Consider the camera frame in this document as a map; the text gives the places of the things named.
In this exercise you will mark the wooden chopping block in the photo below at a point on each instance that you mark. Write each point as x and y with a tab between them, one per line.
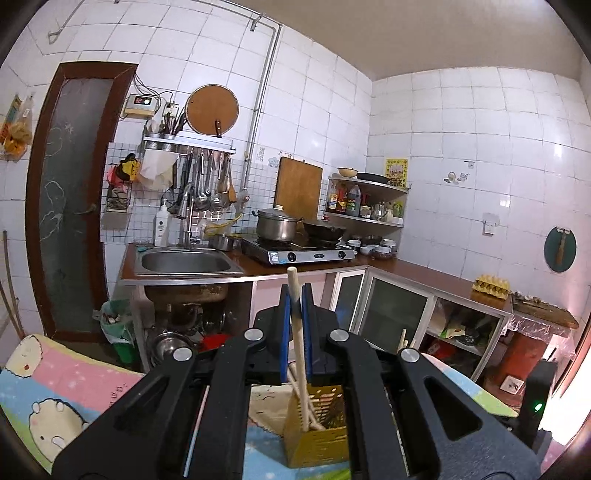
545	311

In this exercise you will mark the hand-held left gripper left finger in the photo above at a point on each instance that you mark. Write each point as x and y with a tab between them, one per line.
284	332

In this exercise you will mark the white soap dispenser bottle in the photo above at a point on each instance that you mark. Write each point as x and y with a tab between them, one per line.
162	228

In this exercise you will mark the yellow egg carton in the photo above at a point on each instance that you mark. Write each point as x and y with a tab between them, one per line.
491	285

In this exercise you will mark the wooden cutting board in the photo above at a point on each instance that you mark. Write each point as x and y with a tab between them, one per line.
298	189

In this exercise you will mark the red gas cylinder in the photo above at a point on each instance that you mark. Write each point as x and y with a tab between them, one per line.
521	360

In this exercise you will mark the sauce bottle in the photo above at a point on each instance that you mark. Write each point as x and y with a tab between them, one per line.
341	198

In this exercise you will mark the wall control box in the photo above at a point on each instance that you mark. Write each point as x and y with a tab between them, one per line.
140	105

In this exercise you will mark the white wall socket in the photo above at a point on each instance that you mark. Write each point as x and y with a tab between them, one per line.
490	224

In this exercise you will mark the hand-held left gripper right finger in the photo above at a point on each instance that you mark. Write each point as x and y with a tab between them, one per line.
310	332

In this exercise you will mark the steel basin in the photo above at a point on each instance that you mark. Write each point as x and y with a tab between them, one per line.
171	346

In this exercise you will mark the metal faucet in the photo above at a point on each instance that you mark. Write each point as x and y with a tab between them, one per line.
189	212

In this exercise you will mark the steel kettle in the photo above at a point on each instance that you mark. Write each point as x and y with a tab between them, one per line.
379	212

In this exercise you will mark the kitchen counter cabinet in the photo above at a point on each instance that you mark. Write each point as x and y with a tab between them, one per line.
397	314

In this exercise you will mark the metal corner shelf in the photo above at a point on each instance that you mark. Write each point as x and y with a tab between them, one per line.
369	221

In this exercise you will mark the yellow wall poster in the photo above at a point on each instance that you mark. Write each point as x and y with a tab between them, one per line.
396	173

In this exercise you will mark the wall pipe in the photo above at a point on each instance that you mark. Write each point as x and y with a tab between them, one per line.
262	92

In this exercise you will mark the cooking oil bottle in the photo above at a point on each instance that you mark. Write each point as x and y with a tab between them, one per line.
353	201

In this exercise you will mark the brown framed glass door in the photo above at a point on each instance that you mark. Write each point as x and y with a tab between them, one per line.
69	207

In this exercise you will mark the steel sink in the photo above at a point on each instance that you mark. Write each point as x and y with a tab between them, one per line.
184	262

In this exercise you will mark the steel cooking pot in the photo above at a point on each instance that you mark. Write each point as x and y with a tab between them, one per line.
276	226

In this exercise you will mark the hanging utensil rack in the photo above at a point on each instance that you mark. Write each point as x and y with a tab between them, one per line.
189	145

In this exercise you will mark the wooden chopstick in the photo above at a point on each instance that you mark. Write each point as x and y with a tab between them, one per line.
293	376
403	340
295	295

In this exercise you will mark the yellow slotted utensil holder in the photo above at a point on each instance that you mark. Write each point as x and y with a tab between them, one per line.
318	447

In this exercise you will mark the hanging plastic bag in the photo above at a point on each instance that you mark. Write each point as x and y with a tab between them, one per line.
16	129

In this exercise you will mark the green trash bin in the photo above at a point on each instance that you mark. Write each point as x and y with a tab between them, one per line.
117	330

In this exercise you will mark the black wok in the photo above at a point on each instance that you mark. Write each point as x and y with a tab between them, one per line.
324	230

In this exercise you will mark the wooden stick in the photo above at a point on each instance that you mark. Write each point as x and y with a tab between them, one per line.
11	286

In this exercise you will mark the black pan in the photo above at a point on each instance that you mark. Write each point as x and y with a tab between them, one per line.
373	177

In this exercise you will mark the wall sticker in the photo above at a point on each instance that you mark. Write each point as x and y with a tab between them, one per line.
457	177

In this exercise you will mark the small steel bowl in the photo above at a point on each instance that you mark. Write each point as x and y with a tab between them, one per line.
225	242

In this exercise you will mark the round wooden lid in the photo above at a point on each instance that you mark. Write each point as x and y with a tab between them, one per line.
212	110

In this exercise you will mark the gas stove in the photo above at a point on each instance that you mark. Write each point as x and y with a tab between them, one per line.
300	253

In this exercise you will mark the cartoon printed blanket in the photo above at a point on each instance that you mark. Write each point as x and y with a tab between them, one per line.
60	378

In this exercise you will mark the white hanging bag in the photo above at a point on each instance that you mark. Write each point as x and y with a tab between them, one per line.
157	168

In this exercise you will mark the beige bowl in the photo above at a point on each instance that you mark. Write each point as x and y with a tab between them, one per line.
347	172

